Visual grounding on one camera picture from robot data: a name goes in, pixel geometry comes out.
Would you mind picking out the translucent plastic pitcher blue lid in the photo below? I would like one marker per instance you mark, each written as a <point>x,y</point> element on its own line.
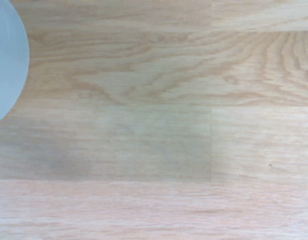
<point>7,62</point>

